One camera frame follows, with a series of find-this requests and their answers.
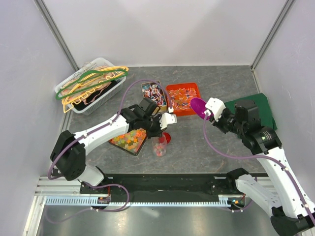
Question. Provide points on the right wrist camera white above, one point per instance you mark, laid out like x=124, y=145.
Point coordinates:
x=214, y=107

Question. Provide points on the green cloth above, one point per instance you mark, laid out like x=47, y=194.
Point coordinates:
x=262, y=103

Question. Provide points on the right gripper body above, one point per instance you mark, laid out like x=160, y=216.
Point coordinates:
x=226, y=122

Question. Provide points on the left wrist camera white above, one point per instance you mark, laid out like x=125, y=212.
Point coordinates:
x=167, y=119

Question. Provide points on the grey cable duct rail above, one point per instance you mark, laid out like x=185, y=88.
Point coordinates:
x=98, y=202

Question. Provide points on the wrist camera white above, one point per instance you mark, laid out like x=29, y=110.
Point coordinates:
x=167, y=119
x=214, y=107

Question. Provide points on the red jar lid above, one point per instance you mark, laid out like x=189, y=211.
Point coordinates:
x=167, y=136

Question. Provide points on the orange wavy clothes hanger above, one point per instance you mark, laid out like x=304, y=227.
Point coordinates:
x=85, y=97

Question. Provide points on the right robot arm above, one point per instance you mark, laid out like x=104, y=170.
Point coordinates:
x=290, y=210

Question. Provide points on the gold square tin star candies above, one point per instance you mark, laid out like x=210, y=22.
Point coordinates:
x=131, y=142

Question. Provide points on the purple plastic scoop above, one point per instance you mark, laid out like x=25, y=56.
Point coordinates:
x=199, y=107

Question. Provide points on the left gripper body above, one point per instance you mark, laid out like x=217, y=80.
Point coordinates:
x=153, y=127

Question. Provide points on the clear plastic jar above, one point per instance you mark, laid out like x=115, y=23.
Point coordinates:
x=159, y=145

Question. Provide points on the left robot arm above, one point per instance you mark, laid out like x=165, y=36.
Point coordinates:
x=70, y=151

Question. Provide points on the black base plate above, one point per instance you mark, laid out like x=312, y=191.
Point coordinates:
x=168, y=187

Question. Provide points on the gold tin wrapped lollipops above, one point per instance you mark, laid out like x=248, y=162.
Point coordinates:
x=155, y=92

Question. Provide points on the orange box of lollipops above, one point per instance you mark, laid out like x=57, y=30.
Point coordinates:
x=181, y=96

